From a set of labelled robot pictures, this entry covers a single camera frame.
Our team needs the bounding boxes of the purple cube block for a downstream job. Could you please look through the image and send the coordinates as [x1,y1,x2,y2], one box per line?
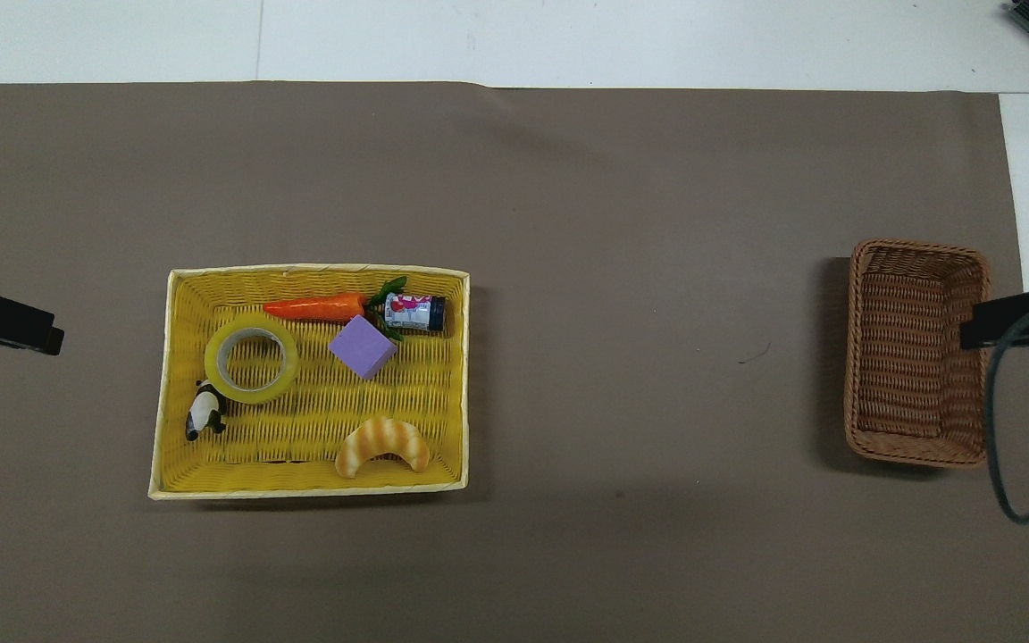
[328,313,400,381]

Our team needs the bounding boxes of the toy panda figure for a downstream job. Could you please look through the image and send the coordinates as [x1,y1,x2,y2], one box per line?
[184,379,229,444]

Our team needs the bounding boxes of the orange toy carrot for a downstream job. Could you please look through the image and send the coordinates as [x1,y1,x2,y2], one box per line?
[262,276,409,344]

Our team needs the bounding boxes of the yellow woven basket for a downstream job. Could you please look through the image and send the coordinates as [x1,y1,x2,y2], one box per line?
[147,263,472,502]

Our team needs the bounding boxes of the brown wicker basket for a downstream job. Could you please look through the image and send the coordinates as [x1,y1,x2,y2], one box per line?
[842,238,994,470]

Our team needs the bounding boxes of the clear yellowish tape roll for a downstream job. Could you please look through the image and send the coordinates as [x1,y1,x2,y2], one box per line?
[204,315,301,406]

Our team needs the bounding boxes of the toy croissant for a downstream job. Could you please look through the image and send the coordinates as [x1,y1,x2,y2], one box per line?
[334,415,432,480]

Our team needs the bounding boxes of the small printed can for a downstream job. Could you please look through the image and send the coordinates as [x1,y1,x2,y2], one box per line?
[383,291,448,335]

